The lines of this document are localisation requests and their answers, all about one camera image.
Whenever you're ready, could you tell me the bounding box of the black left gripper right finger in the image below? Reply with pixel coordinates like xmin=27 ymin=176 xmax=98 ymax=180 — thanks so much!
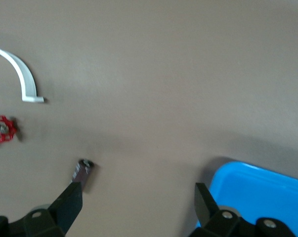
xmin=190 ymin=182 xmax=254 ymax=237

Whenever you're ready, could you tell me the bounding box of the white curved pipe clamp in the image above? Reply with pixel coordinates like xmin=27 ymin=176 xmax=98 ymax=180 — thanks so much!
xmin=0 ymin=45 xmax=45 ymax=103

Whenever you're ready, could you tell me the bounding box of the red handle brass valve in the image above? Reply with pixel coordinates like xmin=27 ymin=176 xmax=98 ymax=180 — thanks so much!
xmin=0 ymin=114 xmax=23 ymax=147

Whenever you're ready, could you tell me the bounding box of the brown electrolytic capacitor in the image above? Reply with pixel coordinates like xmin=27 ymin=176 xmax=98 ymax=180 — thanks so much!
xmin=69 ymin=158 xmax=94 ymax=193

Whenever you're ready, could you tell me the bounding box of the blue plastic tray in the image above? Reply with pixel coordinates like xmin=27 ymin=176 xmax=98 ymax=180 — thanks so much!
xmin=195 ymin=161 xmax=298 ymax=237

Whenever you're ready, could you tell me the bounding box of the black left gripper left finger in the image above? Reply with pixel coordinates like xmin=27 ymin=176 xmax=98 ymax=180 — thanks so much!
xmin=7 ymin=182 xmax=83 ymax=237

